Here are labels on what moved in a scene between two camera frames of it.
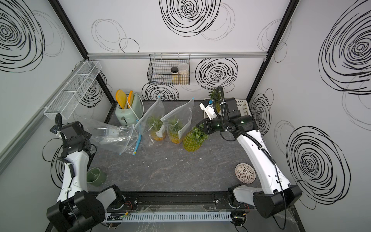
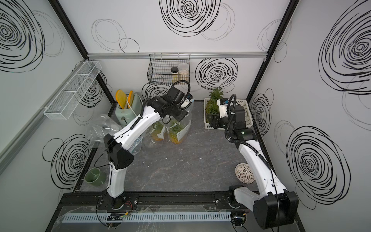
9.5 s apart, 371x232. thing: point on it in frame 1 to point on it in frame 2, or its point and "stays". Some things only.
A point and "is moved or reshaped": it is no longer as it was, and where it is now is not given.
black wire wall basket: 169,68 stays
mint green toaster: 130,116 stays
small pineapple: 218,97 stays
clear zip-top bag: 120,139 is moved or reshaped
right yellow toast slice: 130,99 stays
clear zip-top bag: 120,139 to 136,146
